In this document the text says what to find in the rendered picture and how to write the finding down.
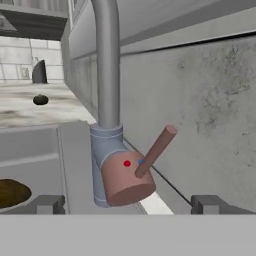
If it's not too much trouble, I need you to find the dark grey knife block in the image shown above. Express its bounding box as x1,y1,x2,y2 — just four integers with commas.
31,59,48,84

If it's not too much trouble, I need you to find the dark green avocado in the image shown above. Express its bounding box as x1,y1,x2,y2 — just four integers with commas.
32,94,50,107

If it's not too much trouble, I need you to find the grey range hood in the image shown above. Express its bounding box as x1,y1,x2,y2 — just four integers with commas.
0,0,69,42

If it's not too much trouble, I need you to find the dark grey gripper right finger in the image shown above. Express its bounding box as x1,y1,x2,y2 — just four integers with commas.
190,194,256,216

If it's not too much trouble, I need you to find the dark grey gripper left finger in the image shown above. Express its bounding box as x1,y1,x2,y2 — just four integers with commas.
2,194,66,216

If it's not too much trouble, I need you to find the grey sink faucet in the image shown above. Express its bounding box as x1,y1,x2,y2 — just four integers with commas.
89,0,157,208

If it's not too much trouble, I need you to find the copper faucet handle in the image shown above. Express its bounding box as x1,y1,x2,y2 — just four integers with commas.
134,124,178,179

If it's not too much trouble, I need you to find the brown round object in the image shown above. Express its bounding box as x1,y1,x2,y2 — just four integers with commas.
0,178,33,210

